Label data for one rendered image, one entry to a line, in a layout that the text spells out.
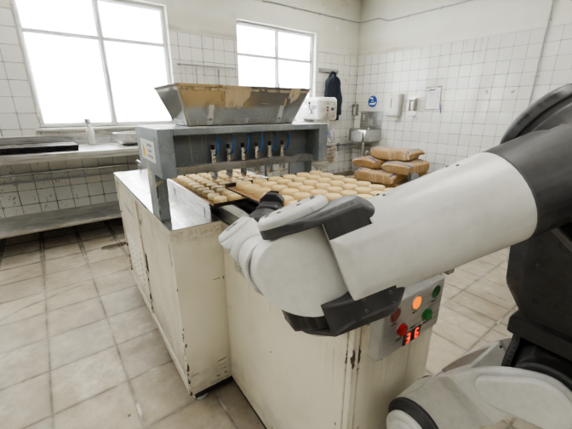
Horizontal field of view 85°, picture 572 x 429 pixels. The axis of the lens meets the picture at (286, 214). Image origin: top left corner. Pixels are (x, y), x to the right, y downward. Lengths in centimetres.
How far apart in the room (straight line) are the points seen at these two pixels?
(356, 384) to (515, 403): 32
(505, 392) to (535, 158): 46
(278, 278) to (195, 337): 111
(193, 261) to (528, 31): 459
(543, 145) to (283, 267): 25
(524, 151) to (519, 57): 468
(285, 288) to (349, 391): 56
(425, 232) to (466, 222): 3
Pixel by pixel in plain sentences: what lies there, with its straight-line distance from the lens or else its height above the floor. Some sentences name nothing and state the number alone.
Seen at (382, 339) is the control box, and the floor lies 76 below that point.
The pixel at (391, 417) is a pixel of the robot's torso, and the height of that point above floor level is 54.
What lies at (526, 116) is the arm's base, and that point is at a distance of 39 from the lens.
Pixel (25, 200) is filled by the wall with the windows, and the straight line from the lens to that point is 420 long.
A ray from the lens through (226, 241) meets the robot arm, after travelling 50.
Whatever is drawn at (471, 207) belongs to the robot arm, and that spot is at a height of 116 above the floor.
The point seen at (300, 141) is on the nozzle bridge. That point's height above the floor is 110.
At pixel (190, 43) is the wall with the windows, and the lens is 449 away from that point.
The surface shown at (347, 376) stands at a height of 65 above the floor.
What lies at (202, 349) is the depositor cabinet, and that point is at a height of 30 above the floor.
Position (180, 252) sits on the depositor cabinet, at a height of 75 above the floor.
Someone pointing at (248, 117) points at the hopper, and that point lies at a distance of 129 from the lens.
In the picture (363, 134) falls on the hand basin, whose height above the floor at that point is 82.
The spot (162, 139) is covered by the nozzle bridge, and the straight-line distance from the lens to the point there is 110.
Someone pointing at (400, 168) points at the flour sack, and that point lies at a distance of 453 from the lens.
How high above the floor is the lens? 124
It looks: 19 degrees down
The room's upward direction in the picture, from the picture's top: straight up
